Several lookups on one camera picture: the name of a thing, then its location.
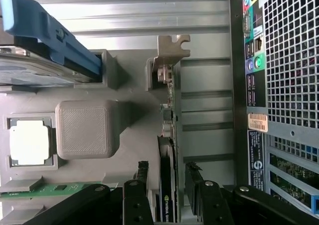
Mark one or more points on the hard disk with blue bracket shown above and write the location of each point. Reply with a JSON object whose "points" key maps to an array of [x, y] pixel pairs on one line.
{"points": [[74, 50]]}

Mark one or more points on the green motherboard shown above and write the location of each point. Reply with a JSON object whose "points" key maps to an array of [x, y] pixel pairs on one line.
{"points": [[286, 165]]}

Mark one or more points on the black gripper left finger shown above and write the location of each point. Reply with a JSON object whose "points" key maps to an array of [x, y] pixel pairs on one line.
{"points": [[135, 205]]}

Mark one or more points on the black open PC case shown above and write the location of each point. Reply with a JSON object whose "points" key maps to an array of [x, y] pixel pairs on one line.
{"points": [[236, 85]]}

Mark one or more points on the grey printed parts rack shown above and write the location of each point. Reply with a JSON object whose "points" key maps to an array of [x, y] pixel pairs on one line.
{"points": [[87, 130]]}

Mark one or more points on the green RAM stick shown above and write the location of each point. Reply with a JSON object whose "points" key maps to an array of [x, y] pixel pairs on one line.
{"points": [[62, 188]]}

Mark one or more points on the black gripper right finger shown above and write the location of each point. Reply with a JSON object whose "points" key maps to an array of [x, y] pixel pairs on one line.
{"points": [[211, 205]]}

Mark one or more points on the silver CPU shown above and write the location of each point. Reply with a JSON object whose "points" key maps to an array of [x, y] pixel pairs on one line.
{"points": [[28, 142]]}

